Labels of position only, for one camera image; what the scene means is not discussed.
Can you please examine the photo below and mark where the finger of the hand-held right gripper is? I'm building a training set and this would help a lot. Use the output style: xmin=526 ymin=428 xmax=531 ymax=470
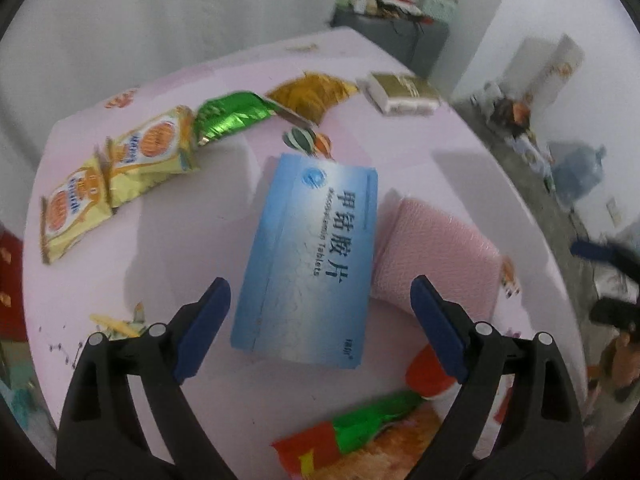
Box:
xmin=589 ymin=297 xmax=640 ymax=333
xmin=570 ymin=239 xmax=640 ymax=281

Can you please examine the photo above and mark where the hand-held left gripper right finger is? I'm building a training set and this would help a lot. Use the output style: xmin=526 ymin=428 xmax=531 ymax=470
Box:
xmin=405 ymin=275 xmax=586 ymax=480

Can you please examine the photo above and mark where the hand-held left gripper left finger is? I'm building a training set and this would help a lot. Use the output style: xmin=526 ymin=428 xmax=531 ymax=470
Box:
xmin=56 ymin=276 xmax=236 ymax=480

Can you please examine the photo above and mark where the red orange wrapper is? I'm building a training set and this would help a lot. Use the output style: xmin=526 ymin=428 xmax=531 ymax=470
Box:
xmin=404 ymin=345 xmax=458 ymax=401

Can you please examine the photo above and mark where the pink sponge cloth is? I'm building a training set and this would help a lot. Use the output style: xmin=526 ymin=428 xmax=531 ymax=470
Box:
xmin=370 ymin=197 xmax=503 ymax=311

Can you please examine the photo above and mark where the blue medicine box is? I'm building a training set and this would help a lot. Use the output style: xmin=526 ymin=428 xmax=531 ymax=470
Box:
xmin=229 ymin=153 xmax=379 ymax=372

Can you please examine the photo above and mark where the green snack bag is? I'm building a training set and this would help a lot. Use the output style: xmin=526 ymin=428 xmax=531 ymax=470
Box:
xmin=271 ymin=391 xmax=453 ymax=480

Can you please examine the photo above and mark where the person's right forearm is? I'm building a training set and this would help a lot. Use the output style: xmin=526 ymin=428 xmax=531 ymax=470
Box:
xmin=597 ymin=330 xmax=640 ymax=403

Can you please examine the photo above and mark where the blue water jug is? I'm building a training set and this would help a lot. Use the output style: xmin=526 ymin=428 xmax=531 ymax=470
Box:
xmin=550 ymin=144 xmax=608 ymax=211

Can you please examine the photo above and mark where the floral printed box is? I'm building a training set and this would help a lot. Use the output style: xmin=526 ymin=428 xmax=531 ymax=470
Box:
xmin=505 ymin=130 xmax=556 ymax=176

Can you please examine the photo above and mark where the dark printed box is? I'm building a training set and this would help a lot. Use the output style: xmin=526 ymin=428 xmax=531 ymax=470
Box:
xmin=492 ymin=97 xmax=533 ymax=131

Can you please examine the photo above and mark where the yellow snack packet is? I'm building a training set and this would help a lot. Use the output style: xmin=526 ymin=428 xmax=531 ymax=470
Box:
xmin=39 ymin=157 xmax=115 ymax=266
xmin=102 ymin=105 xmax=198 ymax=208

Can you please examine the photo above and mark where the floral paper roll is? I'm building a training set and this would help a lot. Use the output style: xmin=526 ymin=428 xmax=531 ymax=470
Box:
xmin=537 ymin=35 xmax=586 ymax=111

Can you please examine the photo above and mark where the white paper roll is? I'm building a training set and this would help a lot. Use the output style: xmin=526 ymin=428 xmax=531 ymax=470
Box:
xmin=510 ymin=37 xmax=556 ymax=106

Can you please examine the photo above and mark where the green foil wrapper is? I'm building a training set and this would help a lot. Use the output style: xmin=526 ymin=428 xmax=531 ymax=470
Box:
xmin=192 ymin=91 xmax=278 ymax=147

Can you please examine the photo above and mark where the gold white box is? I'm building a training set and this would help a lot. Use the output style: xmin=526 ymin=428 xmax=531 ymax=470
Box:
xmin=356 ymin=71 xmax=442 ymax=117

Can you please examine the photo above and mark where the golden wrapper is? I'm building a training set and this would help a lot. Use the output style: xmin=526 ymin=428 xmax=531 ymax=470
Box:
xmin=265 ymin=74 xmax=360 ymax=126

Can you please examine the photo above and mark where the grey cabinet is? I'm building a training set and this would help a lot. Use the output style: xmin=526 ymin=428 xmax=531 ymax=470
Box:
xmin=330 ymin=7 xmax=451 ymax=81

